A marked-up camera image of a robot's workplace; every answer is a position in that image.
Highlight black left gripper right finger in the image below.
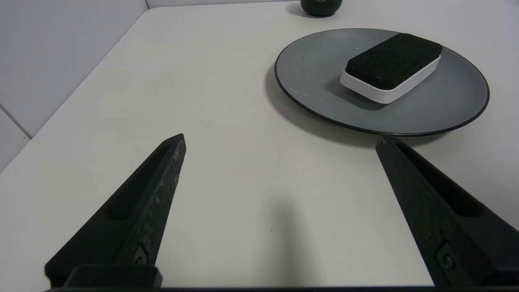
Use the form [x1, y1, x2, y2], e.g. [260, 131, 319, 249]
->
[375, 135, 519, 288]

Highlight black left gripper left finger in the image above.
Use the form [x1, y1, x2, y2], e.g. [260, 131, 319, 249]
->
[44, 133, 187, 288]

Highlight black white board eraser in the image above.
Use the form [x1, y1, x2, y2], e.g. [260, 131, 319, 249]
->
[340, 32, 443, 104]

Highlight gray round plate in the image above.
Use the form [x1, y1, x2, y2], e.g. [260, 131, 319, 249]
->
[275, 28, 490, 136]

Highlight glass cup with dark contents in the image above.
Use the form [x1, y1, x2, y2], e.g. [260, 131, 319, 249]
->
[300, 0, 343, 17]

